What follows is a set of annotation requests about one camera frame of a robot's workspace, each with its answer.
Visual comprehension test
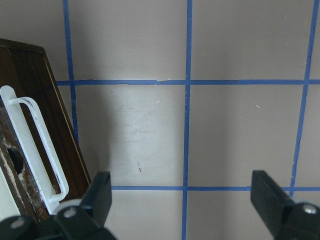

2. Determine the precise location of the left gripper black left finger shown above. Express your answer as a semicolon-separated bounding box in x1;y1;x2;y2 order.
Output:
55;171;112;240

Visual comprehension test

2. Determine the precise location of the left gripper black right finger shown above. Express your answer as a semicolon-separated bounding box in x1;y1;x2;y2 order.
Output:
250;170;320;240

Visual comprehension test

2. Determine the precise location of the cream white cabinet body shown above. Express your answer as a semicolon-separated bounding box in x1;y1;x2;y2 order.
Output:
0;169;20;221

